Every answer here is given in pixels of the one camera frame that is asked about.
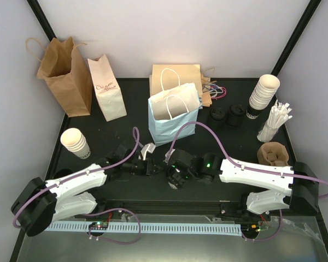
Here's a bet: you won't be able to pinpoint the small lit circuit board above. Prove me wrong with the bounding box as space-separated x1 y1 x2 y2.
89 222 109 230

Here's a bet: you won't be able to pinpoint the light blue slotted cable duct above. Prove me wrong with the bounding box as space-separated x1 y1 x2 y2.
46 221 242 236

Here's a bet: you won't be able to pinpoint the black left frame post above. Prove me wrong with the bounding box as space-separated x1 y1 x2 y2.
27 0 56 41

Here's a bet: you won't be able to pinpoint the right stack black lids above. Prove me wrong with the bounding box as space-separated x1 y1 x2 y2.
226 104 246 127

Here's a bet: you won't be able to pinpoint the flat bags with coloured handles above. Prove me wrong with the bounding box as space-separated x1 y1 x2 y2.
201 67 227 107

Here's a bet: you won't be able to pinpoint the stack of white paper cups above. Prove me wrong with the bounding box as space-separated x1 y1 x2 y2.
246 74 280 120

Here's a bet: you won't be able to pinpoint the paper cup near left arm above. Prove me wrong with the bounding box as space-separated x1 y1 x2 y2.
60 128 91 159

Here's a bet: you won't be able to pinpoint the light blue paper bag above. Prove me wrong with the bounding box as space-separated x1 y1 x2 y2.
148 76 201 146

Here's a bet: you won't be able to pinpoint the flat tan paper bag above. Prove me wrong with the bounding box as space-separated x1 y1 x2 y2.
150 64 202 98

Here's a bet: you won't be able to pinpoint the single white paper cup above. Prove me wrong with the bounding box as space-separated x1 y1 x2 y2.
168 182 180 190

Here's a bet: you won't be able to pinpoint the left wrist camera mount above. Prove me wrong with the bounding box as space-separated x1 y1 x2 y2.
139 142 156 160

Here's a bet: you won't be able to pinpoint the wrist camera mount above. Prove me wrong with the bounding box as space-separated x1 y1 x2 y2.
139 142 156 160
164 149 175 164

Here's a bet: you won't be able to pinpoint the stack black lids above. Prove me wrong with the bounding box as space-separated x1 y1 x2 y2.
207 107 227 128
226 104 246 127

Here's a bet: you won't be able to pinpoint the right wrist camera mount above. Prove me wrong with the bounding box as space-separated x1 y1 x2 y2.
164 149 175 164

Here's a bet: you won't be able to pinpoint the black frame post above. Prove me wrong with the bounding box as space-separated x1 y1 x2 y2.
271 0 321 76
27 0 56 41

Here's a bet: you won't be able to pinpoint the left stack black lids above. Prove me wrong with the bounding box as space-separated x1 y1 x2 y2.
207 107 227 128

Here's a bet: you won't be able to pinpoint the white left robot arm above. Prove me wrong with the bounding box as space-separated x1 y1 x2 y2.
11 143 160 236

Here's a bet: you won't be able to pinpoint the bundle of white straws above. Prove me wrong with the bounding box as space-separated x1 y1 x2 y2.
257 100 292 143

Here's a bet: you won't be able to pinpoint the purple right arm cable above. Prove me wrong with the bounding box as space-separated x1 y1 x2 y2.
165 122 328 242

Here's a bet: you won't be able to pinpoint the brown kraft paper bag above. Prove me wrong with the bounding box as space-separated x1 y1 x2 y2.
25 37 93 117

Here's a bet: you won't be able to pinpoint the pink cream paper bag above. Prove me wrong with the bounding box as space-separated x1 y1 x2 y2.
87 55 127 122

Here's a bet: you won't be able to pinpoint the black right frame post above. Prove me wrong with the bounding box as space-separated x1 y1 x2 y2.
271 0 321 76

